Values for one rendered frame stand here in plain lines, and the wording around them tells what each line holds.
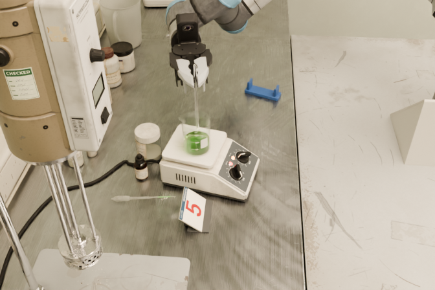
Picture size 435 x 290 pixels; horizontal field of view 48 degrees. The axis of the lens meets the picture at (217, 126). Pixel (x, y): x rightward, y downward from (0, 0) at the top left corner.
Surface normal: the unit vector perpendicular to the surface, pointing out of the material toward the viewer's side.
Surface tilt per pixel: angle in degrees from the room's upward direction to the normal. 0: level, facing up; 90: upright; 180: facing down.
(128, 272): 0
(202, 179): 90
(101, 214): 0
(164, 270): 0
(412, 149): 90
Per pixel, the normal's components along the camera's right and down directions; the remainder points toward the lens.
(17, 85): 0.04, 0.63
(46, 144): 0.30, 0.60
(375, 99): 0.00, -0.78
